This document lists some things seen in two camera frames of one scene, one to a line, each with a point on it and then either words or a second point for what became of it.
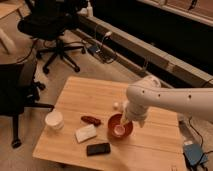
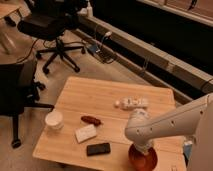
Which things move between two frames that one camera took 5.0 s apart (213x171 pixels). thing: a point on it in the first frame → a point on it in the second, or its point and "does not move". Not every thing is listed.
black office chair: [51, 20] does not move
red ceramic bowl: [117, 130] → [138, 161]
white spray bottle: [89, 10] does not move
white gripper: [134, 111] → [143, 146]
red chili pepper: [92, 120] does not move
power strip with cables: [100, 50] does not move
